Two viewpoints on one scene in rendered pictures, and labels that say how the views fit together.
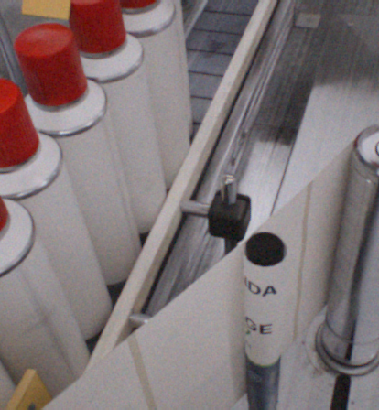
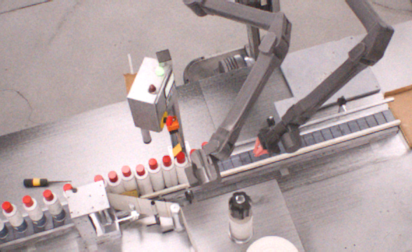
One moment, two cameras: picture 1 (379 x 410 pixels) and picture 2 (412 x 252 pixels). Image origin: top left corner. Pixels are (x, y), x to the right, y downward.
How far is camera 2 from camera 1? 2.33 m
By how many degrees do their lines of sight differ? 33
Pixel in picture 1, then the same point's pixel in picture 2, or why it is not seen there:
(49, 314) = (143, 185)
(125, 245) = (169, 184)
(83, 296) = (155, 185)
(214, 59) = (238, 163)
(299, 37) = (275, 173)
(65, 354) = (144, 190)
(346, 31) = (268, 185)
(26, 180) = (151, 171)
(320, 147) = (222, 200)
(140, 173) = (180, 177)
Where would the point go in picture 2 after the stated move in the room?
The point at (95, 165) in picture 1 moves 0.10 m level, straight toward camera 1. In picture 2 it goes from (166, 173) to (148, 193)
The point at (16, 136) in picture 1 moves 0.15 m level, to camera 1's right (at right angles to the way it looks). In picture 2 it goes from (152, 167) to (178, 195)
